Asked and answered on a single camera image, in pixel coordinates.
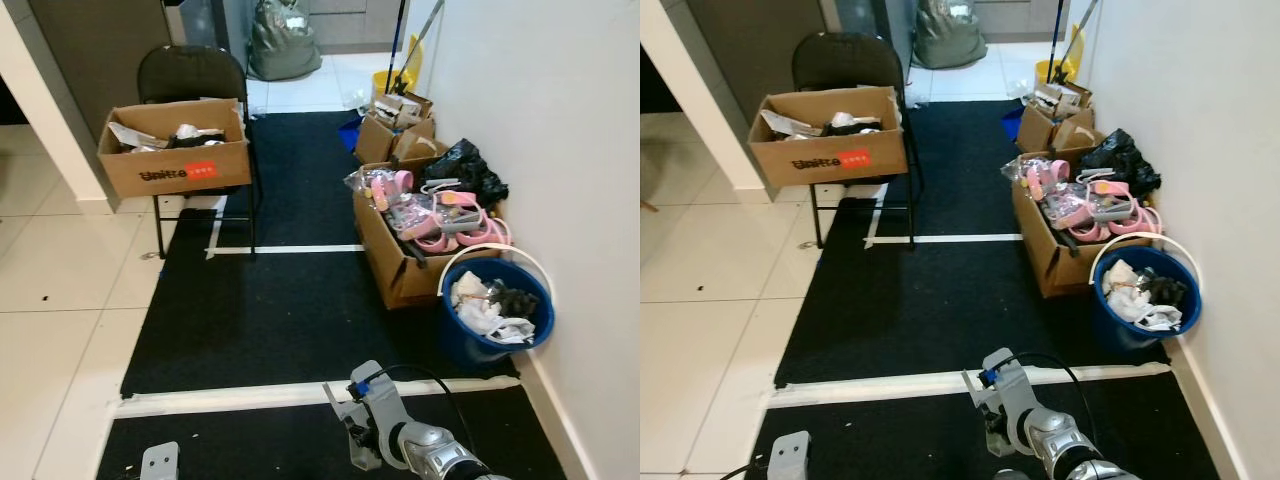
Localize grey mop handle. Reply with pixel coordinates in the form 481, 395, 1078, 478
1064, 0, 1100, 63
404, 0, 447, 73

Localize wide white tape strip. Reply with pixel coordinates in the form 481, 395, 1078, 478
113, 375, 523, 420
763, 361, 1173, 410

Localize large plain cardboard box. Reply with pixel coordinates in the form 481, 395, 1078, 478
1010, 150, 1163, 300
350, 155, 513, 310

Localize black floor mat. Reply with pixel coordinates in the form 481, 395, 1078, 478
775, 100, 1171, 389
95, 385, 568, 480
745, 372, 1221, 480
120, 110, 521, 398

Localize blue grey right wrist camera mount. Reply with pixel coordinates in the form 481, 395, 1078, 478
962, 347, 1047, 456
322, 360, 413, 469

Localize printed cardboard box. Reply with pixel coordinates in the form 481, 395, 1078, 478
98, 98, 253, 199
748, 87, 909, 189

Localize blue bucket with white handle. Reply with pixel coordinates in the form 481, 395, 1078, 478
438, 244, 557, 368
1090, 234, 1205, 353

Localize grey green garbage bag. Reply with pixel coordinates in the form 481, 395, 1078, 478
912, 0, 990, 70
248, 0, 324, 82

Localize thin white tape strip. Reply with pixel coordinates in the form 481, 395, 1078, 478
205, 243, 367, 260
865, 232, 1024, 247

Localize black crumpled trash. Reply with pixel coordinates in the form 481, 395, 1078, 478
1140, 272, 1190, 307
489, 283, 542, 320

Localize pink plastic toy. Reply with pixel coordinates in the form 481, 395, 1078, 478
1028, 160, 1073, 199
368, 170, 415, 213

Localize black folding chair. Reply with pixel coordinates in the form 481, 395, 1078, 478
792, 32, 924, 251
137, 45, 264, 260

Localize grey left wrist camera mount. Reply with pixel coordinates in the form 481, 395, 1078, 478
767, 430, 812, 480
140, 442, 180, 480

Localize small plain cardboard box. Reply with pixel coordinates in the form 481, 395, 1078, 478
1015, 82, 1097, 155
355, 92, 439, 167

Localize black plastic bag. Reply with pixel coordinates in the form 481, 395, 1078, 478
420, 138, 510, 210
1077, 128, 1162, 199

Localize white crumpled paper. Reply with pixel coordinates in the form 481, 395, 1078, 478
1101, 260, 1184, 332
450, 272, 537, 345

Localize pink plastic hoops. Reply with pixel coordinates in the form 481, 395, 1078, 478
1070, 193, 1163, 243
414, 203, 513, 253

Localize yellow mop bucket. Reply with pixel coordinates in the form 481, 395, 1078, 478
372, 35, 424, 100
1034, 27, 1087, 87

